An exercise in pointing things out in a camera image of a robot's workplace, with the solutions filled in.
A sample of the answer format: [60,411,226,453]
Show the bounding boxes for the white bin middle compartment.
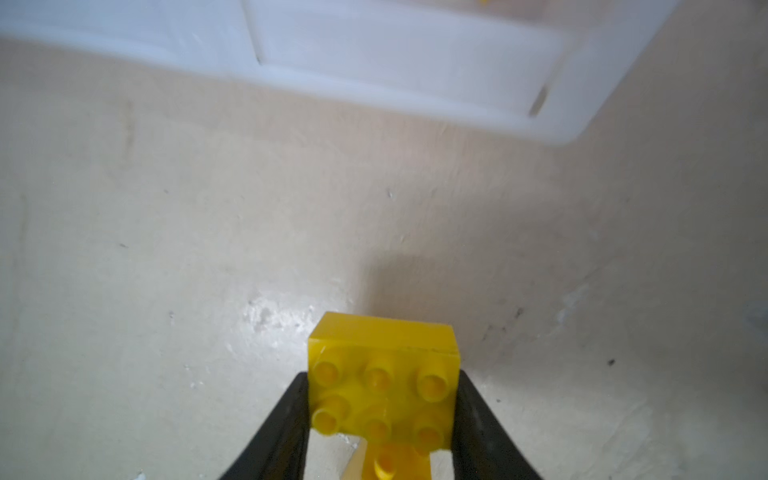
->
[1,1,263,81]

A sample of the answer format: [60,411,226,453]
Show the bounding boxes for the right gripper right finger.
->
[451,370,542,480]

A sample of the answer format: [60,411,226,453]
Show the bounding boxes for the white bin right compartment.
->
[243,1,676,144]

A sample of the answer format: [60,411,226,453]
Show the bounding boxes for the white bin compartment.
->
[1,1,263,81]
[243,1,676,144]

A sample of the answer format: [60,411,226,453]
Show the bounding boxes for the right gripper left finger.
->
[221,372,310,480]

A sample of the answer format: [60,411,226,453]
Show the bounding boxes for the yellow lego brick top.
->
[308,312,461,453]

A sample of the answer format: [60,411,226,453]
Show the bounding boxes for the yellow lego brick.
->
[308,312,461,453]
[360,444,432,480]

